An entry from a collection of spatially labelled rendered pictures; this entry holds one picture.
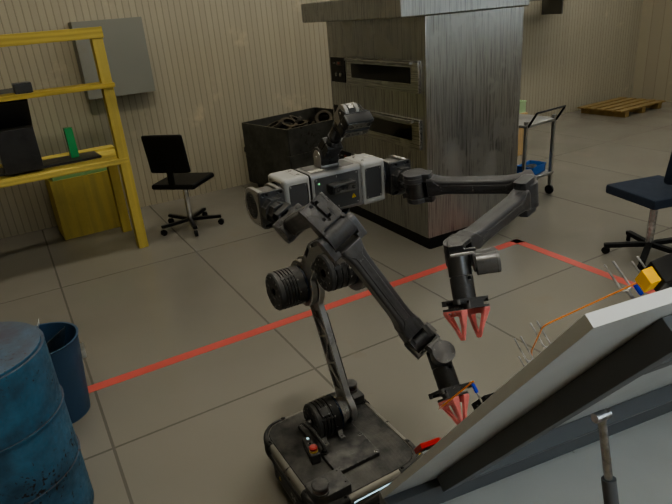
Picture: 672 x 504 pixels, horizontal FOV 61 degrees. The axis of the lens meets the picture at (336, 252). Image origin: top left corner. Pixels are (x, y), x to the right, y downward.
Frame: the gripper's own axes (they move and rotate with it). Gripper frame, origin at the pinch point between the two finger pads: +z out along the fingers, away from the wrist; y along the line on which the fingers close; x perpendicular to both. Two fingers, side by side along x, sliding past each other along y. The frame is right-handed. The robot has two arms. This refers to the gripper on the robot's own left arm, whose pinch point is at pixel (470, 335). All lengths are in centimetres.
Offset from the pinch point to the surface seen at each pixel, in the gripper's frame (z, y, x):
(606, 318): -4, -42, -67
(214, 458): 51, -11, 186
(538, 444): 30.1, 17.1, 0.7
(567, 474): 42, 32, 6
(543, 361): 1, -41, -56
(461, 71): -191, 232, 211
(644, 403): 26, 52, -7
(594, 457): 40, 43, 5
